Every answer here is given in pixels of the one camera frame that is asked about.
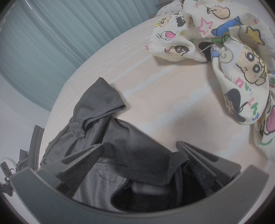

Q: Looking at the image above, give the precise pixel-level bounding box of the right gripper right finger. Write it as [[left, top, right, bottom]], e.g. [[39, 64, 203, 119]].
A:
[[176, 141, 242, 194]]

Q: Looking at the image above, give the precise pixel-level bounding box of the black T-shirt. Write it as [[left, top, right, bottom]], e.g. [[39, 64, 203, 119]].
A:
[[40, 77, 190, 213]]

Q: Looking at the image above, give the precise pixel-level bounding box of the bed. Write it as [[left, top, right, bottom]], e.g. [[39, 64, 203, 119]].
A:
[[41, 0, 275, 191]]

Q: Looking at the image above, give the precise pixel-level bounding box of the grey bedside table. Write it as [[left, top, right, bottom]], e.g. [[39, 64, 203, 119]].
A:
[[149, 0, 175, 18]]

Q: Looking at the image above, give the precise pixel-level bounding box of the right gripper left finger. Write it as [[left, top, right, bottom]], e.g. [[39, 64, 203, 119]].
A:
[[38, 144, 105, 197]]

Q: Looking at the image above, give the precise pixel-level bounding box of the white printed pyjama top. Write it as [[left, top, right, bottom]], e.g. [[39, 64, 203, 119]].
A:
[[149, 0, 275, 166]]

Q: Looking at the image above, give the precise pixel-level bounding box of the white printed pillow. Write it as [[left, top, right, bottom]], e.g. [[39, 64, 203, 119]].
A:
[[156, 0, 183, 17]]

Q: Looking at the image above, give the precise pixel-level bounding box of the blue-green curtain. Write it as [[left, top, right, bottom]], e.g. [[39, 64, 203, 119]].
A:
[[0, 0, 85, 113], [23, 0, 166, 63]]

